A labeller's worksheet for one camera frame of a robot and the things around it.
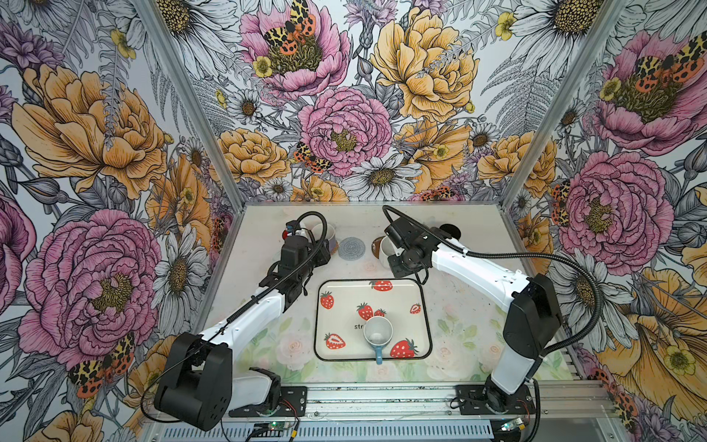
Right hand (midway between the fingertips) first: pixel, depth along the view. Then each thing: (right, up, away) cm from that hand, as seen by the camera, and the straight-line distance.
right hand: (403, 275), depth 85 cm
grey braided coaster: (-16, +6, +21) cm, 27 cm away
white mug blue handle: (-8, -17, 0) cm, 18 cm away
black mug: (+21, +13, +16) cm, 30 cm away
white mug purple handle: (-24, +11, +14) cm, 30 cm away
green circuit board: (-34, -36, -14) cm, 51 cm away
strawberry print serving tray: (-19, -12, +7) cm, 23 cm away
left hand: (-25, +7, +2) cm, 26 cm away
